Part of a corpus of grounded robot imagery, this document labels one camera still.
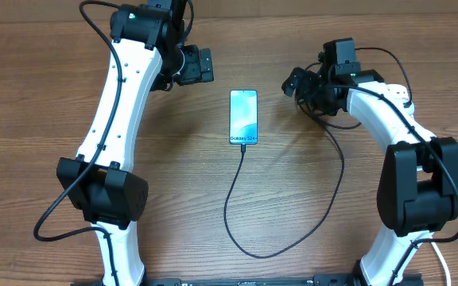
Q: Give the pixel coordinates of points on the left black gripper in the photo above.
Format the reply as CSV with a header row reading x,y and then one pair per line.
x,y
195,73

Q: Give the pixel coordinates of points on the Samsung Galaxy smartphone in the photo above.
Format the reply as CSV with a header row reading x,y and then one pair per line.
x,y
243,123

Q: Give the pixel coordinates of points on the white USB charger plug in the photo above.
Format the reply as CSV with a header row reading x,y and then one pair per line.
x,y
409,107

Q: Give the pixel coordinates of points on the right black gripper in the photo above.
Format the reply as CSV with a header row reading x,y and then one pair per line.
x,y
308,79

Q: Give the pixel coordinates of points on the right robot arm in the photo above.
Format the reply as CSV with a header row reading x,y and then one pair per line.
x,y
417,196

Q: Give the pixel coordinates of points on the white power strip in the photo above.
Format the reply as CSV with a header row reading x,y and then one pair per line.
x,y
398,94

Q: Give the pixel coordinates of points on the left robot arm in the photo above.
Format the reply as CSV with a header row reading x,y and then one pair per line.
x,y
148,53

